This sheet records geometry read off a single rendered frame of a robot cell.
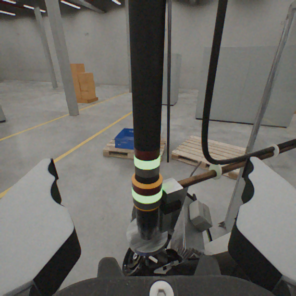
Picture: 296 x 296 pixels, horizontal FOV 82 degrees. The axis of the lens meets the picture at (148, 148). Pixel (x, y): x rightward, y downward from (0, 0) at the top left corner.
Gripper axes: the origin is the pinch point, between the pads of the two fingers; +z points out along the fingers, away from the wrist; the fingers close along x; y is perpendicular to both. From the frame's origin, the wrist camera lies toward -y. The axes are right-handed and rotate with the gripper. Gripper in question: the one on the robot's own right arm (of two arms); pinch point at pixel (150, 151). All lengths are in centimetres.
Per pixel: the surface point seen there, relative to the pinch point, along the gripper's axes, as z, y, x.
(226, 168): 14.1, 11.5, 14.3
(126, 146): 288, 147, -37
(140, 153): 6.5, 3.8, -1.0
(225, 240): 27, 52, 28
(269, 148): 19.8, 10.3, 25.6
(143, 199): 5.8, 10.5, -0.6
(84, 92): 772, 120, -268
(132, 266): 15.1, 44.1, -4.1
